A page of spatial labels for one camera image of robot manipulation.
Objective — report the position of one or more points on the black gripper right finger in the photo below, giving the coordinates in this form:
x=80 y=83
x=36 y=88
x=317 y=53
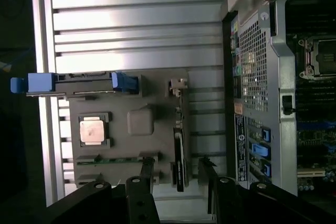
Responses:
x=225 y=203

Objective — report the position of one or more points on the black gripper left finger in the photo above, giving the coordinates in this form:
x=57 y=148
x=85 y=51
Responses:
x=136 y=203

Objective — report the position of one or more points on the blue slot retention clip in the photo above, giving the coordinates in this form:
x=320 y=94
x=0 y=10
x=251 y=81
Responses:
x=266 y=134
x=267 y=169
x=261 y=150

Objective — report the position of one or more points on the grey plastic parts rack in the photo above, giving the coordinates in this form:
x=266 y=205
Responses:
x=123 y=140

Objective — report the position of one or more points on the silver CPU chip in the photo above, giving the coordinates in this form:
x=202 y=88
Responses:
x=92 y=130

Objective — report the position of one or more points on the white expansion slot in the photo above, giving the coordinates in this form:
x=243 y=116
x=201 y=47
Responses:
x=311 y=172

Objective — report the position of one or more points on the hard disk blue caddy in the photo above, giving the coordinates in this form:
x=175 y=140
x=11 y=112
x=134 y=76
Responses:
x=78 y=85

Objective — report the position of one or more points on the open grey PC case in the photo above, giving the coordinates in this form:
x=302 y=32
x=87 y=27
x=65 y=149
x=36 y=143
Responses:
x=286 y=77

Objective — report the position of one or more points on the green motherboard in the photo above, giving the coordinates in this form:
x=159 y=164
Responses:
x=315 y=95

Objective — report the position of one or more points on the silver CPU socket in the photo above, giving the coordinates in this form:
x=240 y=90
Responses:
x=325 y=58

